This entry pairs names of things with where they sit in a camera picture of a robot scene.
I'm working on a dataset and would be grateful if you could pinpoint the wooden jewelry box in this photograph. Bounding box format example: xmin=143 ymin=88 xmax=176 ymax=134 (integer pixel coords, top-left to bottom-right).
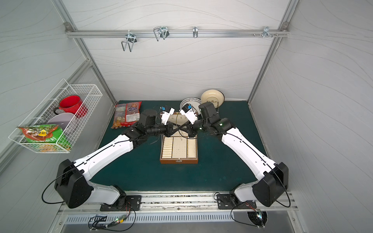
xmin=160 ymin=130 xmax=199 ymax=164

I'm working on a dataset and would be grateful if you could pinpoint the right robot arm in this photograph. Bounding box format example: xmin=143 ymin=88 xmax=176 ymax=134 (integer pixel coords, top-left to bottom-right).
xmin=178 ymin=102 xmax=289 ymax=207

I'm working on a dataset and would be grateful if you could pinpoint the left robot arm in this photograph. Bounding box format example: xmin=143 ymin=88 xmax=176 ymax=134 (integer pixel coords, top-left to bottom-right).
xmin=54 ymin=107 xmax=180 ymax=209

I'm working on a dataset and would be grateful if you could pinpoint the white patterned bowl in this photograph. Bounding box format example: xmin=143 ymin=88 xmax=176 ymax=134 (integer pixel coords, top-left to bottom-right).
xmin=180 ymin=97 xmax=202 ymax=110

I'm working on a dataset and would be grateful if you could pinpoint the cream plate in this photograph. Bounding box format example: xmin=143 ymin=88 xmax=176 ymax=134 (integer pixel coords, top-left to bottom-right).
xmin=201 ymin=89 xmax=225 ymax=108

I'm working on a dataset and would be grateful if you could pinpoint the red snack bag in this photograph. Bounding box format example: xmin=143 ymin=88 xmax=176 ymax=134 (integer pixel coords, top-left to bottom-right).
xmin=111 ymin=102 xmax=142 ymax=129

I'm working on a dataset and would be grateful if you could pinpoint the red mug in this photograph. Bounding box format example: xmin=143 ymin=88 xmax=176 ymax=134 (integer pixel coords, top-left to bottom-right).
xmin=53 ymin=95 xmax=88 ymax=118

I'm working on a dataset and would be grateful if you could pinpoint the double metal hook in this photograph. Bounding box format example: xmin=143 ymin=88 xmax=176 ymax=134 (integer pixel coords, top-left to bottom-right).
xmin=121 ymin=31 xmax=137 ymax=52

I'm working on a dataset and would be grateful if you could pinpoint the grey plate in basket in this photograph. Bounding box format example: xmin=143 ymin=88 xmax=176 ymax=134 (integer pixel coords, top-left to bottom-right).
xmin=47 ymin=113 xmax=75 ymax=130

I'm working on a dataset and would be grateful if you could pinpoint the looped metal hook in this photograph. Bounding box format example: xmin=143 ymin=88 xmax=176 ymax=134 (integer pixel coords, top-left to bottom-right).
xmin=153 ymin=26 xmax=170 ymax=41

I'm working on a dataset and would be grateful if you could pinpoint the small metal hook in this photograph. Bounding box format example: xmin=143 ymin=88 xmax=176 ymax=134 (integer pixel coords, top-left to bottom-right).
xmin=192 ymin=26 xmax=198 ymax=38

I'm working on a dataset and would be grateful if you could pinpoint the green snack bag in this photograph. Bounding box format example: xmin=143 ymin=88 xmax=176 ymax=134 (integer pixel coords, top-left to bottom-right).
xmin=17 ymin=124 xmax=71 ymax=153

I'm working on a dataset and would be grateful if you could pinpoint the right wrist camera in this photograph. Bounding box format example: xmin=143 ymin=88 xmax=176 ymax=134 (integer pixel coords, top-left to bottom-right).
xmin=180 ymin=103 xmax=198 ymax=124

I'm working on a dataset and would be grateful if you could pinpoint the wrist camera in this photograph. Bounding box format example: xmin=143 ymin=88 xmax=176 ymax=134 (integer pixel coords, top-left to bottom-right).
xmin=160 ymin=106 xmax=175 ymax=125
xmin=180 ymin=103 xmax=198 ymax=124

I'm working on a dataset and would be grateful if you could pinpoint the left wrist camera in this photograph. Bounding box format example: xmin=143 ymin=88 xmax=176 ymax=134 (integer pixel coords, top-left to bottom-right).
xmin=160 ymin=106 xmax=175 ymax=125

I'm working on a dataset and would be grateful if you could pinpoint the right base cable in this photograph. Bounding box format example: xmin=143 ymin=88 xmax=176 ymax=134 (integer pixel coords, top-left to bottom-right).
xmin=214 ymin=192 xmax=269 ymax=228

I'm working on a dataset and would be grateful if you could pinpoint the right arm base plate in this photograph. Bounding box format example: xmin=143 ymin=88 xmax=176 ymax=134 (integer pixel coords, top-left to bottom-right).
xmin=213 ymin=192 xmax=257 ymax=210

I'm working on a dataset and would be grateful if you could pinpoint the front aluminium rail frame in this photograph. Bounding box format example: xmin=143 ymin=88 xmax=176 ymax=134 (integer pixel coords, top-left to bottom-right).
xmin=57 ymin=191 xmax=299 ymax=214

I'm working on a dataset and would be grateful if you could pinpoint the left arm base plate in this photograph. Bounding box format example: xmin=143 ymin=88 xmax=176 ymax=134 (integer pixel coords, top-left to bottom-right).
xmin=100 ymin=195 xmax=142 ymax=212

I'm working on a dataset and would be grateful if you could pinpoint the white wire basket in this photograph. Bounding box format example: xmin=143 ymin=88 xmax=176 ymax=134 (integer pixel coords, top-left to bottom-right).
xmin=9 ymin=79 xmax=103 ymax=153

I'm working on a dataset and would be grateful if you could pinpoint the metal hook bracket right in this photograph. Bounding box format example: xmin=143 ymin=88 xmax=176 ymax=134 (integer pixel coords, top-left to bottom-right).
xmin=253 ymin=27 xmax=278 ymax=38

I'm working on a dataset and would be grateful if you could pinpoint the left base cable bundle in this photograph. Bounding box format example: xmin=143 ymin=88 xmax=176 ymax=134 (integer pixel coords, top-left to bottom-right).
xmin=88 ymin=202 xmax=138 ymax=232

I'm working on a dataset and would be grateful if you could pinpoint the horizontal aluminium rail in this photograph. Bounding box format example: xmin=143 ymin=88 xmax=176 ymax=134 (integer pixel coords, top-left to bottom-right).
xmin=66 ymin=29 xmax=290 ymax=39

